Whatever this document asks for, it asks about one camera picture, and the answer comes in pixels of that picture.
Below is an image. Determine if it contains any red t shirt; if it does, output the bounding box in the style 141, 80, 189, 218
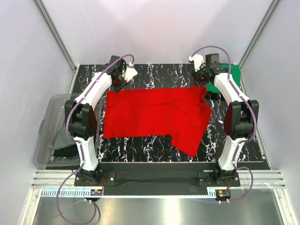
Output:
103, 86, 211, 157

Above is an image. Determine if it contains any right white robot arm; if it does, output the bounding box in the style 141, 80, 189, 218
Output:
189, 53, 259, 186

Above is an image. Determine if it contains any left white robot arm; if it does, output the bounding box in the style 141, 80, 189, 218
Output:
65, 56, 127, 186

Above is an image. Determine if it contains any green folded t shirt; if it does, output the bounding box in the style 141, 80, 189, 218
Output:
205, 63, 242, 94

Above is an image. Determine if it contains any clear plastic bin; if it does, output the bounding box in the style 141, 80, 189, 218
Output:
33, 94, 103, 171

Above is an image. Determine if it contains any grey t shirt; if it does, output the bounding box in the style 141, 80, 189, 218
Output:
47, 126, 75, 150

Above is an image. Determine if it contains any black t shirt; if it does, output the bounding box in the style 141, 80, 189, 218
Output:
53, 145, 78, 158

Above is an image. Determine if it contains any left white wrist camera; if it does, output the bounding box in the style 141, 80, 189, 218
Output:
122, 62, 138, 83

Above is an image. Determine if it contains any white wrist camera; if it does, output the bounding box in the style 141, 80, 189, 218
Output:
188, 54, 204, 72
122, 62, 138, 83

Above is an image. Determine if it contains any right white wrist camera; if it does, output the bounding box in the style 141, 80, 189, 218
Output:
188, 54, 204, 72

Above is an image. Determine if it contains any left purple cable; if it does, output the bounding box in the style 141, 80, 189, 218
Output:
57, 54, 135, 224

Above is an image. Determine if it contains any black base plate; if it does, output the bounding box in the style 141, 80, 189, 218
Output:
75, 162, 240, 188

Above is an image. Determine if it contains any aluminium frame rail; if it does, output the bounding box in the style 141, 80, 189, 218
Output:
31, 170, 285, 189

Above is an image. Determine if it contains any white slotted cable duct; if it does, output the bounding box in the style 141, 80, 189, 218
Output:
41, 188, 103, 198

